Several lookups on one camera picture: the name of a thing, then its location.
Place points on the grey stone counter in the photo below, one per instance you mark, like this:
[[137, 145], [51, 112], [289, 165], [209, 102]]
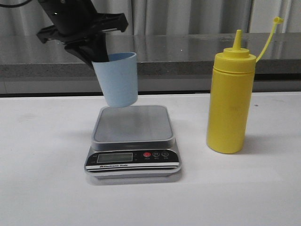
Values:
[[167, 64]]

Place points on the grey pleated curtain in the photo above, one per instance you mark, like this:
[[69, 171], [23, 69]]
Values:
[[177, 17]]

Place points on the yellow squeeze bottle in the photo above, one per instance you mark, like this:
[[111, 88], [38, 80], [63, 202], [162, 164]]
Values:
[[230, 95]]

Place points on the silver digital kitchen scale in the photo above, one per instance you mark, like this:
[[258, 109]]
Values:
[[133, 142]]

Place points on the light blue plastic cup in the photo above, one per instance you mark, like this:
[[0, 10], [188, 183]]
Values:
[[118, 79]]

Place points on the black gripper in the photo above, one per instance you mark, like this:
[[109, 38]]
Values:
[[75, 20]]

